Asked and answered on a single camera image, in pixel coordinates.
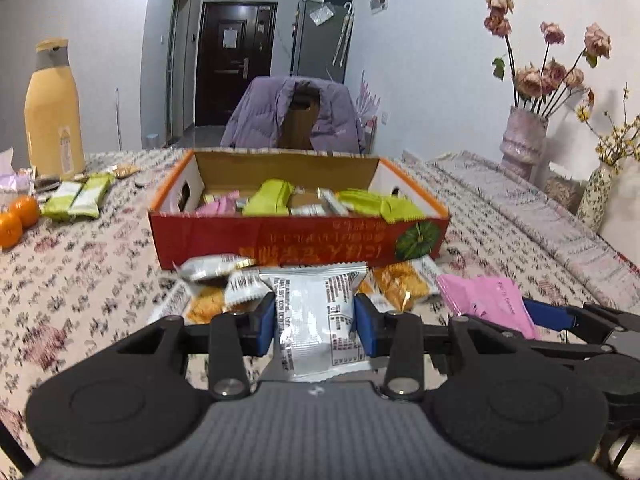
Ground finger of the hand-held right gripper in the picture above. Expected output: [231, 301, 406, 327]
[522, 299, 640, 346]
[505, 332, 618, 368]

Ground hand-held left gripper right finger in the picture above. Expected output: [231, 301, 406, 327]
[352, 294, 526, 402]

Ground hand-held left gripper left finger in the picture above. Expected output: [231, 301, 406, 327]
[112, 292, 278, 401]

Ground white snack packet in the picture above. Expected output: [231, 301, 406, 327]
[147, 280, 191, 323]
[177, 254, 257, 282]
[259, 266, 370, 380]
[316, 187, 353, 215]

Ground pink snack packet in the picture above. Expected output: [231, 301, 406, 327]
[195, 191, 242, 217]
[435, 274, 542, 340]

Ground orange cardboard box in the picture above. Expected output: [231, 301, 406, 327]
[148, 147, 451, 271]

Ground green snack packet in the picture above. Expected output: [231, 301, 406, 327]
[242, 178, 297, 217]
[336, 189, 427, 223]

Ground grey snack packet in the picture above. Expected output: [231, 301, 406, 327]
[225, 271, 266, 307]

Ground floral print vase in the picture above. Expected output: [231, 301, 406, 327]
[577, 162, 616, 233]

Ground pink ceramic vase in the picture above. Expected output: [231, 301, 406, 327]
[499, 105, 548, 181]

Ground yellow flower branches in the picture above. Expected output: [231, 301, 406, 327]
[575, 85, 640, 168]

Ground brown wooden chair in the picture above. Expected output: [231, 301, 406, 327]
[282, 87, 321, 150]

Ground purple padded jacket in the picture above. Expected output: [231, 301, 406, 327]
[220, 75, 367, 153]

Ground green and white packet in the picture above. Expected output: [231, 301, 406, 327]
[41, 181, 83, 221]
[70, 172, 117, 220]

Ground dried pink rose bouquet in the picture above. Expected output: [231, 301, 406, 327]
[484, 0, 613, 118]

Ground dark entrance door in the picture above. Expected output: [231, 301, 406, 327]
[194, 1, 278, 128]

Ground grey interior door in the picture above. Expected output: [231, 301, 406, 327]
[167, 0, 193, 146]

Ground grey refrigerator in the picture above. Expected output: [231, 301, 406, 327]
[291, 0, 357, 83]

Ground yellow thermos bottle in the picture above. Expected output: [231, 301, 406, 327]
[24, 37, 87, 181]

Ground white folded umbrella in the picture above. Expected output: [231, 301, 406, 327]
[332, 2, 355, 67]

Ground clear plastic bag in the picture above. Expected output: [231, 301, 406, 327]
[307, 2, 335, 26]

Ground pink wall decoration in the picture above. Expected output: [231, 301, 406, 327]
[357, 70, 383, 126]

